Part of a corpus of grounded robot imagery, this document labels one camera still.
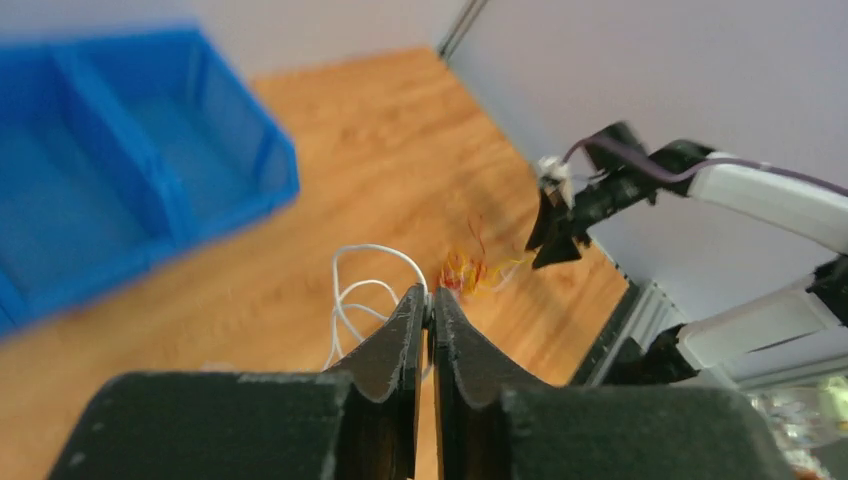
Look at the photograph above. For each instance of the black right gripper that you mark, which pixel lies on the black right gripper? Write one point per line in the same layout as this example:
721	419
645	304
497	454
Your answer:
621	186

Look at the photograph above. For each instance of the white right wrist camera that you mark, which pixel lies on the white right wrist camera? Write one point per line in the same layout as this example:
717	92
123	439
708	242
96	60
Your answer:
555	180

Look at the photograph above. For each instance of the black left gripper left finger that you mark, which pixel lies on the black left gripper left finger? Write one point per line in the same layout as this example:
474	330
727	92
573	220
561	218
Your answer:
355	420

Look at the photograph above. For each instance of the blue three-compartment bin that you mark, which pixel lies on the blue three-compartment bin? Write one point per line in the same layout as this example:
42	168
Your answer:
119	152

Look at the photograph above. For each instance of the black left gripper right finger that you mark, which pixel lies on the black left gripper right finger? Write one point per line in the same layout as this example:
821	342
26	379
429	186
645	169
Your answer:
498	421

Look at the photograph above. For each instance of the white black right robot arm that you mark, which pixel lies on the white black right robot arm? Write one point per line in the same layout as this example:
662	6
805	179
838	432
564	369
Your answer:
809	207

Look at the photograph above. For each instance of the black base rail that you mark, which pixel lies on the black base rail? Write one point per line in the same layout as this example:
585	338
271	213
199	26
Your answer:
602	353

